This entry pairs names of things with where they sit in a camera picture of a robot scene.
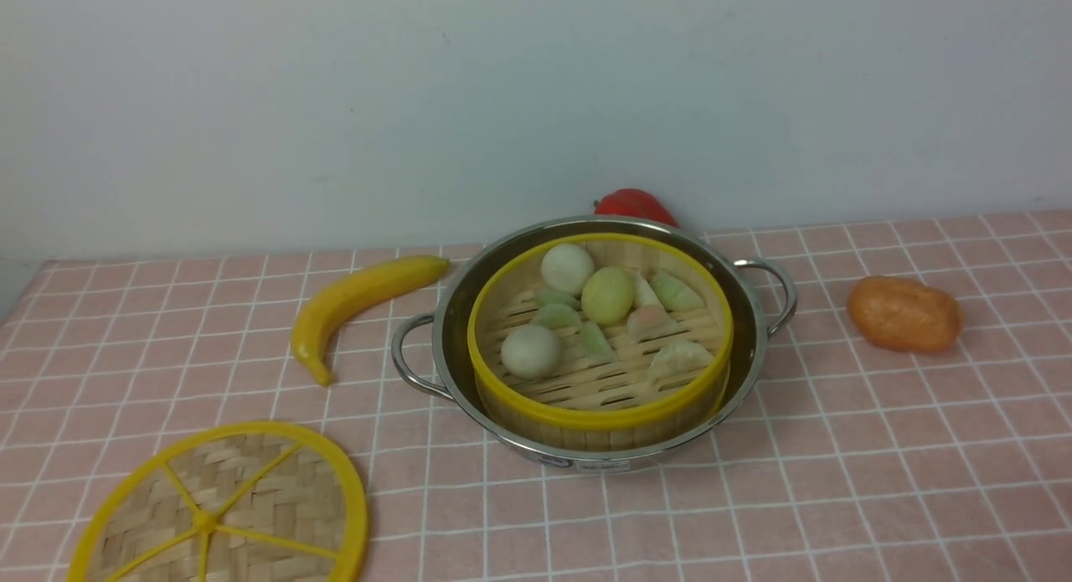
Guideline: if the green white dumpling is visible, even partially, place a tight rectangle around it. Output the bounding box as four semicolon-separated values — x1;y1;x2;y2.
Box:
647;270;708;312

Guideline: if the white bun upper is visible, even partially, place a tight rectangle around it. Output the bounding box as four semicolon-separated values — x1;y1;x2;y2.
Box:
540;243;596;296

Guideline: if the red toy bell pepper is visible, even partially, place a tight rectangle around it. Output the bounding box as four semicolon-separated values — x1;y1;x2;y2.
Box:
594;188;680;228

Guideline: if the bamboo steamer basket yellow rim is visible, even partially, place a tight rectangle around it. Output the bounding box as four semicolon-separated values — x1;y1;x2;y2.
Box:
466;232;734;452

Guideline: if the woven bamboo steamer lid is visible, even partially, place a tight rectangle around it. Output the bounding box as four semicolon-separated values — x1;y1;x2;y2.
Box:
66;421;370;581

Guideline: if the stainless steel pot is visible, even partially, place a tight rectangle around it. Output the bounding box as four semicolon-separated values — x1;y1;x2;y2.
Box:
391;215;799;474

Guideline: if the pale dumpling front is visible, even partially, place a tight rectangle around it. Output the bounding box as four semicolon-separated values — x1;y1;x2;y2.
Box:
647;339;714;384

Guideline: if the yellow toy banana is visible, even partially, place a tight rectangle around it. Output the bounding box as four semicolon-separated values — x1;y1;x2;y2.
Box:
291;255;451;387

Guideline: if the white bun lower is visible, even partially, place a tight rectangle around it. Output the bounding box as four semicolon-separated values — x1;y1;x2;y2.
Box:
498;325;562;379

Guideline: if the orange toy bread roll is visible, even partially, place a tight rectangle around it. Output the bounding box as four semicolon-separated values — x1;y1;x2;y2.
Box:
847;277;965;353

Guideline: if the yellow-green bun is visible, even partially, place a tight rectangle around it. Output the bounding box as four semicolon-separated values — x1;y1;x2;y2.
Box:
580;266;635;326

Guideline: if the white bun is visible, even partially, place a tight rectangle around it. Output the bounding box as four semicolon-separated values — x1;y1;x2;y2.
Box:
540;243;596;296
498;325;562;379

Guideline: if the pink checkered tablecloth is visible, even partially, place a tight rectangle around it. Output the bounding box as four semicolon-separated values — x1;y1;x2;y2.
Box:
3;209;1069;581

